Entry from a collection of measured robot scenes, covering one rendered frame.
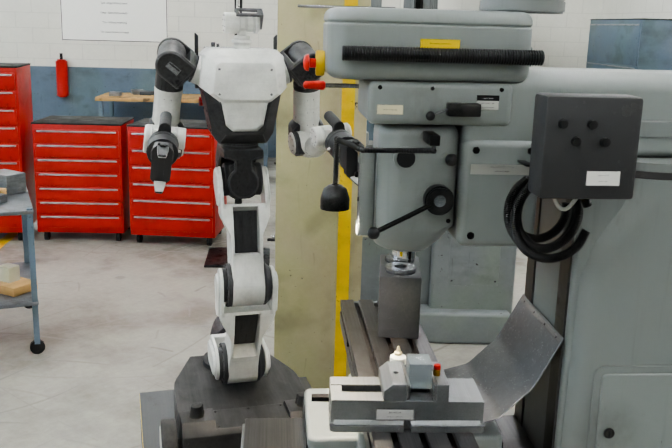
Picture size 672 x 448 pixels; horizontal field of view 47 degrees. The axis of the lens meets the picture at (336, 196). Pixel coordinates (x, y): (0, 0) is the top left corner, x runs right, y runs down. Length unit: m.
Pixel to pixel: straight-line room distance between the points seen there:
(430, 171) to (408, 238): 0.17
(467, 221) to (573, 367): 0.44
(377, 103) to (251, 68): 0.78
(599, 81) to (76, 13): 9.72
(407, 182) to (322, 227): 1.91
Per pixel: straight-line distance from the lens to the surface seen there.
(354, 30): 1.75
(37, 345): 4.74
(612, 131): 1.66
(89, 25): 11.16
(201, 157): 6.45
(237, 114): 2.49
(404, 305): 2.27
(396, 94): 1.78
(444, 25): 1.79
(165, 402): 3.20
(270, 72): 2.48
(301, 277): 3.79
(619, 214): 1.93
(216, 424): 2.63
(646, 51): 9.08
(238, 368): 2.75
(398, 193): 1.84
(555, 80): 1.89
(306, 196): 3.69
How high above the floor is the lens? 1.85
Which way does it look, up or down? 12 degrees down
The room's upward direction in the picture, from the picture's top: 2 degrees clockwise
